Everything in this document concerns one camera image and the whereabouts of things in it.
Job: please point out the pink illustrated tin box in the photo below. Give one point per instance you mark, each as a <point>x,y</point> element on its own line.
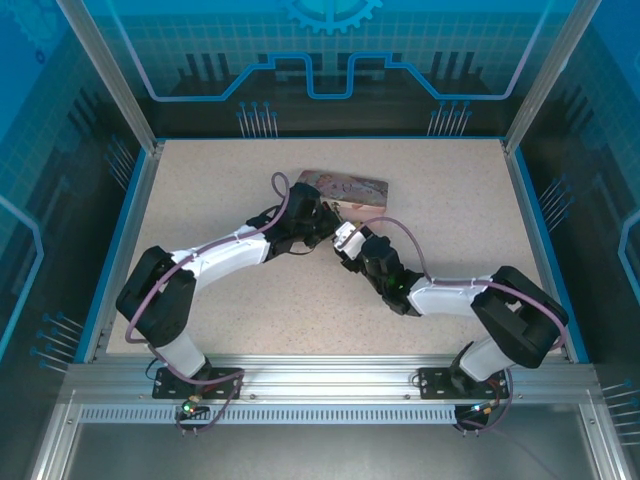
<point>355,192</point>

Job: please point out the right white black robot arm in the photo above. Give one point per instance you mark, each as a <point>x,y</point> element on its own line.
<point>510,310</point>

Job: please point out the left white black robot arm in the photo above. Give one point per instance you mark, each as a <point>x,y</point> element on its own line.
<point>165,300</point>

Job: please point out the right power connector with led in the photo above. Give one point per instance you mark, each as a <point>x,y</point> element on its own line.
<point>481,407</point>

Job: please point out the power connector with led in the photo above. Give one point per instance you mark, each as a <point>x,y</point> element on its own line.
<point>189,407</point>
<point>481,407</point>

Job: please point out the grey metal tray panel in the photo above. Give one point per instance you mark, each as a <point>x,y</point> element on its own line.
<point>325,452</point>

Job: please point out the left power connector with led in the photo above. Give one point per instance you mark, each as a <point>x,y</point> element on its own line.
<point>189,407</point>

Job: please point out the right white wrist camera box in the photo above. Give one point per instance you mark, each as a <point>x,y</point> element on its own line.
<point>350,240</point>

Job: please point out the aluminium frame beam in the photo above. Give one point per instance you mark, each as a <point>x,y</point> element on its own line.
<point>325,375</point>

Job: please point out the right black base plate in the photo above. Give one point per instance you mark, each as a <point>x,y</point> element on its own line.
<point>435,384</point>

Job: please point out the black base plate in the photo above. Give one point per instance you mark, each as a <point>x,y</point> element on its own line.
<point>170,385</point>
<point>435,384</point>

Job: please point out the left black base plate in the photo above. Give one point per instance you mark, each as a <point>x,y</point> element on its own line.
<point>170,385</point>

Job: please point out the aluminium frame post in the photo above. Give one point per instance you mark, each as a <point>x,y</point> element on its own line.
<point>115,75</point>
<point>550,75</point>

